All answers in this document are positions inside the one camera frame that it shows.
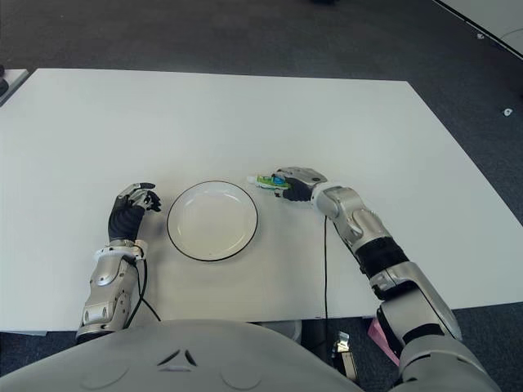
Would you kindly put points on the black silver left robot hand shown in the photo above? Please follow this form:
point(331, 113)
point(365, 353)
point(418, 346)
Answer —
point(124, 220)

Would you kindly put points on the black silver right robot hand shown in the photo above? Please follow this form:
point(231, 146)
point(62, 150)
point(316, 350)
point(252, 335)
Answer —
point(302, 183)

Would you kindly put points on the green white toothpaste tube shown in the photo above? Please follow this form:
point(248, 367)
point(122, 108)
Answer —
point(263, 181)

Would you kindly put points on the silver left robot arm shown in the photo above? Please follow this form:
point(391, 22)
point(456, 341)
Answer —
point(106, 286)

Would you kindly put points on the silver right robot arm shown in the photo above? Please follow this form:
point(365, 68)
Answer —
point(367, 228)

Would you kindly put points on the white plate black rim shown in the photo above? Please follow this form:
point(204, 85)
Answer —
point(212, 222)

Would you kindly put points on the grey robot torso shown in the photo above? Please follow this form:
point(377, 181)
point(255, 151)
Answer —
point(163, 359)

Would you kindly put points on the light grey side table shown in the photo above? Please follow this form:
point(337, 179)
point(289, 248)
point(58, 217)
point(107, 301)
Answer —
point(12, 83)

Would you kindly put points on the pink cardboard box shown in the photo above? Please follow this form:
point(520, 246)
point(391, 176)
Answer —
point(384, 341)

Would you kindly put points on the white neighbouring desk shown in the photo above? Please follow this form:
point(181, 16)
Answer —
point(494, 16)

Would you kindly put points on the silver metal bracket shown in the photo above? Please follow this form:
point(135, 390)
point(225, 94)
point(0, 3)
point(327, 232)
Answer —
point(345, 355)

